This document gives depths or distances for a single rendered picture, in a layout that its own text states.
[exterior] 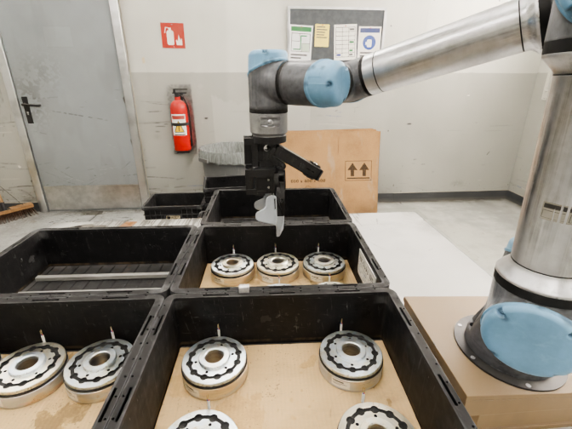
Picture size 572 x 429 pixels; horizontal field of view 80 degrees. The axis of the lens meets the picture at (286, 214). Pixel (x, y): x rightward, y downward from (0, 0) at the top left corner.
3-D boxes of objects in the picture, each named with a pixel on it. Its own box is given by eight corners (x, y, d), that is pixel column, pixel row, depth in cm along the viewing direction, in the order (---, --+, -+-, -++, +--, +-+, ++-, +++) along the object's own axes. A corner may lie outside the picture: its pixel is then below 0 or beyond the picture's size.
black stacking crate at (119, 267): (202, 265, 92) (197, 226, 88) (174, 346, 64) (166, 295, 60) (49, 270, 90) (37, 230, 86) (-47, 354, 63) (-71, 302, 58)
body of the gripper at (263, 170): (245, 187, 76) (243, 132, 72) (283, 185, 77) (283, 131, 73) (246, 198, 69) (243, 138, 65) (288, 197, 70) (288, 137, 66)
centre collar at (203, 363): (231, 346, 57) (231, 344, 57) (228, 370, 53) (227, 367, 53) (202, 347, 57) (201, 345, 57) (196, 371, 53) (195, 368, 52)
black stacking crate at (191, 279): (350, 262, 94) (353, 224, 90) (385, 339, 66) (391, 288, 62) (203, 265, 92) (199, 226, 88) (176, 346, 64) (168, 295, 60)
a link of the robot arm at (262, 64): (273, 47, 58) (237, 49, 62) (274, 115, 62) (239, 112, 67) (300, 50, 64) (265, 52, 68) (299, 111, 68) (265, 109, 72)
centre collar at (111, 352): (122, 349, 57) (121, 346, 57) (110, 372, 52) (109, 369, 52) (91, 351, 57) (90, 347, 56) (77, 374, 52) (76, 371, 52)
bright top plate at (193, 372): (248, 337, 60) (248, 334, 60) (243, 386, 51) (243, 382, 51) (189, 340, 60) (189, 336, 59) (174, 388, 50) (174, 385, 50)
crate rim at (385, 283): (353, 230, 90) (353, 221, 90) (391, 297, 63) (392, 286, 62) (199, 233, 89) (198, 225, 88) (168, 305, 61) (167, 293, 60)
